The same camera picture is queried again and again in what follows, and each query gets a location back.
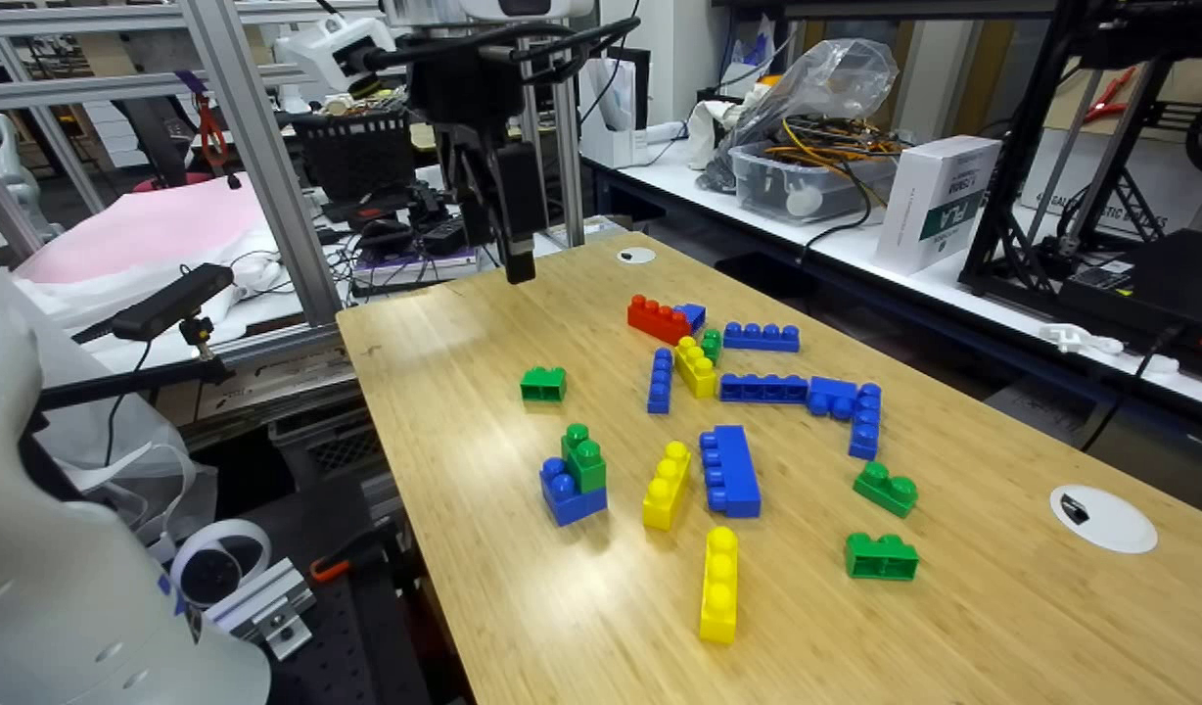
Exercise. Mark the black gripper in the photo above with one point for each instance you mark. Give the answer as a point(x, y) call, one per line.
point(487, 170)

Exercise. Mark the blue four-stud block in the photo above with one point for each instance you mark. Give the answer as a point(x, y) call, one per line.
point(760, 338)

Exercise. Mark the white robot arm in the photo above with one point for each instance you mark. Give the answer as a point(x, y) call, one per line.
point(89, 616)

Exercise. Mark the green block on blue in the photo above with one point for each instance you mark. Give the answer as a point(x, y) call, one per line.
point(583, 458)

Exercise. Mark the black mesh basket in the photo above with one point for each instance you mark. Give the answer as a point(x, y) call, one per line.
point(356, 154)

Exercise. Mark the white table grommet far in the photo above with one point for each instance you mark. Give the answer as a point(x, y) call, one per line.
point(636, 255)

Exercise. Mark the white table grommet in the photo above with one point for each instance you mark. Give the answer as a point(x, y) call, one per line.
point(1102, 518)
point(636, 255)

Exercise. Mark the red long block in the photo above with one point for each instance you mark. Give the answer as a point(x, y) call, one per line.
point(663, 321)

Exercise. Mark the green block left alone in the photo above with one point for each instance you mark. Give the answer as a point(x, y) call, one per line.
point(544, 387)

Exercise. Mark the small blue block behind red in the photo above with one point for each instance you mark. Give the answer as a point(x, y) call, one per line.
point(693, 313)

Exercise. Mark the pink cloth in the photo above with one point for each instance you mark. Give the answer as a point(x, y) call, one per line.
point(149, 230)

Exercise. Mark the blue upright narrow block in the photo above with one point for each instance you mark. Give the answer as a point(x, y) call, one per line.
point(659, 387)

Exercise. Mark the small green block behind yellow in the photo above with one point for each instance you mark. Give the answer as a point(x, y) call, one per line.
point(714, 345)

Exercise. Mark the yellow block near centre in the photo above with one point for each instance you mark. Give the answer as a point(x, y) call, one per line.
point(693, 371)

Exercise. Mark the clear plastic bag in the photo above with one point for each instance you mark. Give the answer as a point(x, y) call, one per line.
point(830, 78)

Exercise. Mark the blue long flat block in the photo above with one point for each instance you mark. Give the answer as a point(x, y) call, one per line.
point(764, 390)

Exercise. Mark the blue base block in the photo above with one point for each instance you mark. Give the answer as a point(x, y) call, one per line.
point(564, 498)

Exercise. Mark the yellow middle long block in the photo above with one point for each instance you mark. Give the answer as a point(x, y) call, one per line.
point(667, 487)

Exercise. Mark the yellow long block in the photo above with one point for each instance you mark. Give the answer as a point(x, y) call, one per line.
point(667, 487)
point(719, 614)

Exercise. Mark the blue wide centre block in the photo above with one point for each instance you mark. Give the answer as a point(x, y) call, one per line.
point(728, 470)

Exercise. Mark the white cardboard box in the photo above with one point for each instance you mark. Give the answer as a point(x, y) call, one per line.
point(933, 201)

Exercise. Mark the blue L-shaped block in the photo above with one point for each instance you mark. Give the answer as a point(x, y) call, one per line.
point(855, 405)

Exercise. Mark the green block right upper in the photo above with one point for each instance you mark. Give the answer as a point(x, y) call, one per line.
point(891, 490)

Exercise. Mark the yellow front long block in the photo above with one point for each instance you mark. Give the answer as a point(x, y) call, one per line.
point(719, 614)

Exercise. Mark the green block right lower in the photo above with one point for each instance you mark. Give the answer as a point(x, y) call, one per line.
point(878, 556)

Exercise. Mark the white table grommet near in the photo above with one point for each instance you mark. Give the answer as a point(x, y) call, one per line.
point(1102, 518)

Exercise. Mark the aluminium frame post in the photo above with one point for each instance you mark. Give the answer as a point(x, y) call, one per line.
point(248, 114)

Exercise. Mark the clear plastic bin with cables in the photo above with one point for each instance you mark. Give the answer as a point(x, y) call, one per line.
point(804, 192)

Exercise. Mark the black camera on stand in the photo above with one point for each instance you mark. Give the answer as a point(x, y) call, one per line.
point(175, 307)

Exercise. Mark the black 3D printer frame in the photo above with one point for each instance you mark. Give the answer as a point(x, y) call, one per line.
point(1081, 199)

